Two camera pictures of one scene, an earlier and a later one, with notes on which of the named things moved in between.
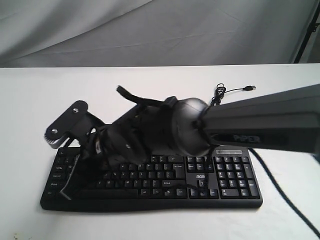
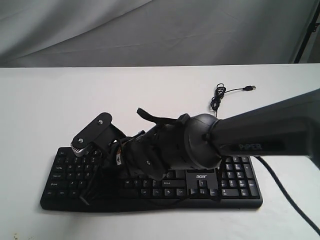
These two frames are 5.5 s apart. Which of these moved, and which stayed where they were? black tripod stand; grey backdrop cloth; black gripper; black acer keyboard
Moved: black gripper
Stayed: black tripod stand; black acer keyboard; grey backdrop cloth
